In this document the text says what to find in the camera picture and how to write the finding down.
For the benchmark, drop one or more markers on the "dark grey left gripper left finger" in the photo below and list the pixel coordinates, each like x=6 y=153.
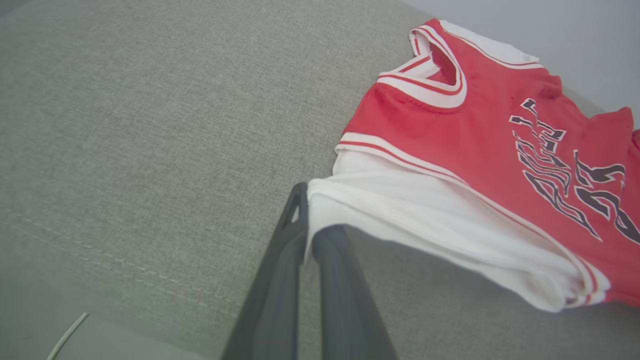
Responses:
x=272 y=285

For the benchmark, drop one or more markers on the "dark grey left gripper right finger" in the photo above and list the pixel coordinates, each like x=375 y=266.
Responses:
x=347 y=300

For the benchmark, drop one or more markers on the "red and white basketball jersey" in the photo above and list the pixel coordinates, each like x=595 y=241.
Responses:
x=480 y=165

